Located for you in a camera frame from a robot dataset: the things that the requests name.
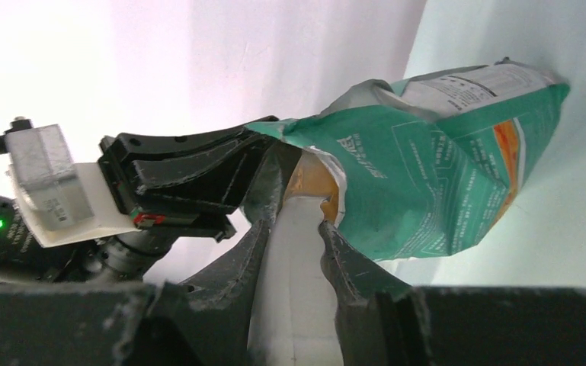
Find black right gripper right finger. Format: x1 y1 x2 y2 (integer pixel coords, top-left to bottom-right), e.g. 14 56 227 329
319 221 586 365

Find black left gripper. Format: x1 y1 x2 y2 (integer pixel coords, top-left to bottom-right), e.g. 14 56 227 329
98 123 275 242

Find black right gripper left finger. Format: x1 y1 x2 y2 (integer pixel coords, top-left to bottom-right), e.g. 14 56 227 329
0 220 271 365

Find clear plastic scoop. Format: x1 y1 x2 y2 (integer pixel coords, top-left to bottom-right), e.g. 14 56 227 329
247 152 343 366

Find green pet food bag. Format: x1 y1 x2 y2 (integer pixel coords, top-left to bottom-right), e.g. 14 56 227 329
248 59 570 262

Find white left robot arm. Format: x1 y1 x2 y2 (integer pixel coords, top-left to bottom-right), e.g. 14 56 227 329
0 117 274 284

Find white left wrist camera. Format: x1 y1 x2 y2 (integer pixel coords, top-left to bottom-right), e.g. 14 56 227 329
5 118 136 248

